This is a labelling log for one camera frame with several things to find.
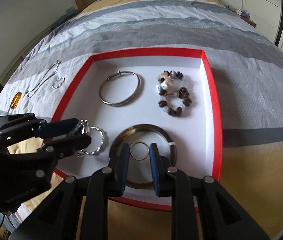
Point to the wooden nightstand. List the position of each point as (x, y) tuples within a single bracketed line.
[(253, 24)]

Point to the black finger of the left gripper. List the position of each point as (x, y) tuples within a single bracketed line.
[(65, 147)]

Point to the purple tissue box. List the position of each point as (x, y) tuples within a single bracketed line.
[(243, 13)]

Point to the dark bronze bangle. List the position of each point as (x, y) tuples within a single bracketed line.
[(142, 154)]

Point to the dark teal blanket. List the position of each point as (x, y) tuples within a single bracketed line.
[(64, 18)]

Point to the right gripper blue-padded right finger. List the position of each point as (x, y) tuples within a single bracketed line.
[(163, 182)]

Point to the silver bangle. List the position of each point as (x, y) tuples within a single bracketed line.
[(120, 88)]

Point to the amber resin bangle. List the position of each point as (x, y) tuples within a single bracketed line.
[(15, 100)]

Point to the red jewelry box tray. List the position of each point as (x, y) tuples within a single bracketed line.
[(197, 133)]

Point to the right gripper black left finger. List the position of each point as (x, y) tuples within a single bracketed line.
[(118, 177)]

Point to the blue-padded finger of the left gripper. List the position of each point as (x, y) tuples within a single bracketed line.
[(55, 129)]

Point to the silver pendant charm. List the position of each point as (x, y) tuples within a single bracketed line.
[(82, 127)]

